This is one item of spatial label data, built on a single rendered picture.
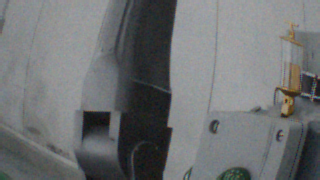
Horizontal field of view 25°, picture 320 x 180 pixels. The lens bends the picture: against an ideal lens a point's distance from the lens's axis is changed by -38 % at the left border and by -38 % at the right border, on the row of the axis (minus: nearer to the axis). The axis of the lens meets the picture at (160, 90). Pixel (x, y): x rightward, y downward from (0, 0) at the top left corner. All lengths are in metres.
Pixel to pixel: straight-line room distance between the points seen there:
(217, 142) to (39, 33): 7.50
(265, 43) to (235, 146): 6.03
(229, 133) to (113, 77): 0.32
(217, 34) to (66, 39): 1.41
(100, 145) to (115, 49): 0.08
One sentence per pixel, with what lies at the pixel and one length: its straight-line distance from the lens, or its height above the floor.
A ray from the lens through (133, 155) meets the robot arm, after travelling 0.85.
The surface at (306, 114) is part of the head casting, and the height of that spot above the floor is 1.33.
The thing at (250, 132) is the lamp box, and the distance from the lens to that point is 0.55.
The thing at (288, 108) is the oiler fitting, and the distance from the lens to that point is 0.62.
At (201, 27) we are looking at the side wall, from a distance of 6.91.
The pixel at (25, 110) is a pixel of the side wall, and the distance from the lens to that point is 8.12.
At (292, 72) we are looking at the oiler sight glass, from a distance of 0.61.
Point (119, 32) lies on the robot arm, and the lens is 0.88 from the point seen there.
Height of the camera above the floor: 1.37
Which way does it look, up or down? 3 degrees down
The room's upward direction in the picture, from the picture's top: 9 degrees clockwise
